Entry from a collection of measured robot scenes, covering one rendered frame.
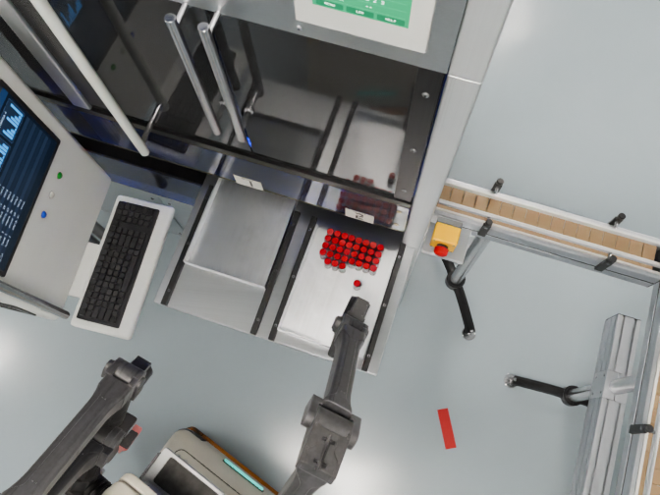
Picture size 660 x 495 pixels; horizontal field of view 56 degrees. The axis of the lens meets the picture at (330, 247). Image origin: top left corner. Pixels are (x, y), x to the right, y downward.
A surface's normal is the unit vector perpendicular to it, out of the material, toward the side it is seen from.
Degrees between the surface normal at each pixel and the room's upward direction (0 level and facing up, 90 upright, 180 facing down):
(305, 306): 0
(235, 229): 0
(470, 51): 90
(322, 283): 0
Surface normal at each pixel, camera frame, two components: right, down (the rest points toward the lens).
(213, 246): -0.03, -0.29
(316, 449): 0.32, -0.53
